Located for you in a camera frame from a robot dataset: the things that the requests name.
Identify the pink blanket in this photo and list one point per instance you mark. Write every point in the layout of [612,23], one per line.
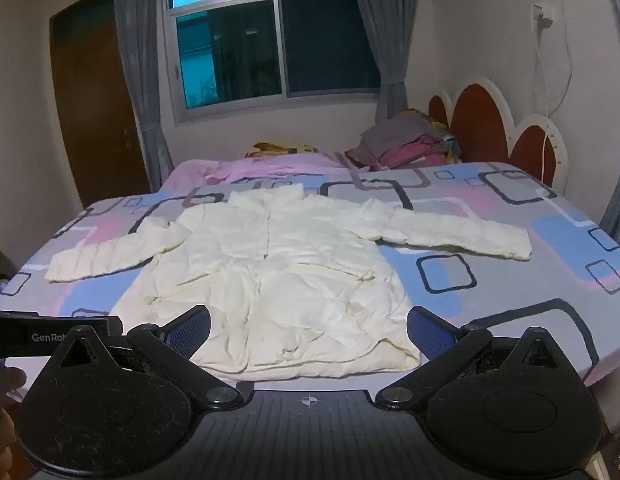
[270,166]

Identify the colourful printed cloth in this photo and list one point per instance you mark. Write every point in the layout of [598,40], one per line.
[450,141]

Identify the person's left hand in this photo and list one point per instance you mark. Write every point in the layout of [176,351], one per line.
[2,435]

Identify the brown and white headboard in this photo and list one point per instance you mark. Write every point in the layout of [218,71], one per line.
[495,120]

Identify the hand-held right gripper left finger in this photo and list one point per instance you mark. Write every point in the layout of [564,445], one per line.
[189,332]

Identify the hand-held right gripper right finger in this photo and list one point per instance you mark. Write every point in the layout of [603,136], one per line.
[430,332]

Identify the white puffer jacket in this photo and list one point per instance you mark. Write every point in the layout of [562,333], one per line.
[290,270]

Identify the grey device with buttons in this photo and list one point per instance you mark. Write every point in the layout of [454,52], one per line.
[612,457]

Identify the grey curtain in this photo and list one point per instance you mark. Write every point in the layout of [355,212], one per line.
[390,25]
[139,70]

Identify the brown wooden door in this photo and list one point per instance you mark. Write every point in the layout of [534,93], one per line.
[94,110]

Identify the white wall charger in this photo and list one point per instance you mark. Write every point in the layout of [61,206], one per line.
[542,14]

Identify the pile of folded clothes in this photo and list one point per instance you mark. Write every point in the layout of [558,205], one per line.
[397,142]

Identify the bed with patterned sheet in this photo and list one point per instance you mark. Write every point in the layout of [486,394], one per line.
[500,280]

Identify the window with white frame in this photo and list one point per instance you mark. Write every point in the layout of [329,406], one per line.
[275,35]

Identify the yellow printed pillow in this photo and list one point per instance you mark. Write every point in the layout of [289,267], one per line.
[280,149]

